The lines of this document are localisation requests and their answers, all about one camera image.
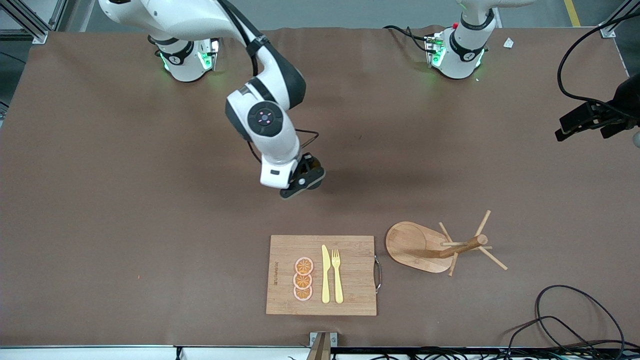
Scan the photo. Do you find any wooden mug rack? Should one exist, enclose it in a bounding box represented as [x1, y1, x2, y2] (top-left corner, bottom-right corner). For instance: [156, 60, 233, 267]
[385, 209, 509, 277]

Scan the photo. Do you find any yellow plastic knife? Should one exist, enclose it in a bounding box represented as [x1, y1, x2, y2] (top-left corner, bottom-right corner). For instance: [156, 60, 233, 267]
[321, 244, 331, 304]

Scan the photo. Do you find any yellow plastic fork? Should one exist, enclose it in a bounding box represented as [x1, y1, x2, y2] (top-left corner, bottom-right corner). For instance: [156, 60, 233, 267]
[331, 248, 345, 305]

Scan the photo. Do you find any brown table cover mat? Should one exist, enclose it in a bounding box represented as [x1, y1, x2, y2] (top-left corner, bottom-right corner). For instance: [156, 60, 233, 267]
[0, 26, 640, 348]

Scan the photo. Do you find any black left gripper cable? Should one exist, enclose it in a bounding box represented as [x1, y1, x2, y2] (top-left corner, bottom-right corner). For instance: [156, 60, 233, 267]
[556, 10, 640, 121]

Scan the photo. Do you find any aluminium frame profile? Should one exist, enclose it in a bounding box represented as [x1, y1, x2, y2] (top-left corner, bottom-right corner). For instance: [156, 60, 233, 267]
[0, 0, 68, 45]
[598, 0, 640, 39]

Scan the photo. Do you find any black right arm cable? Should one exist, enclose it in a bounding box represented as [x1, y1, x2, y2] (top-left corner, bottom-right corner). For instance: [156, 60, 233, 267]
[217, 0, 321, 166]

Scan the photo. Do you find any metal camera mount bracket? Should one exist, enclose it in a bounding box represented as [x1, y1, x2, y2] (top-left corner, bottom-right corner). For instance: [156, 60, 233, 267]
[309, 331, 339, 360]

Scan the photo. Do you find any looped black cable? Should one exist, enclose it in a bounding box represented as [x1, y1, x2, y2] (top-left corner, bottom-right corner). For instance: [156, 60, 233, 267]
[502, 284, 627, 360]

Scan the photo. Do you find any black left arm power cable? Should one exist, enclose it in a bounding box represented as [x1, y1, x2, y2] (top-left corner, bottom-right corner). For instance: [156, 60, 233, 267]
[382, 24, 433, 55]

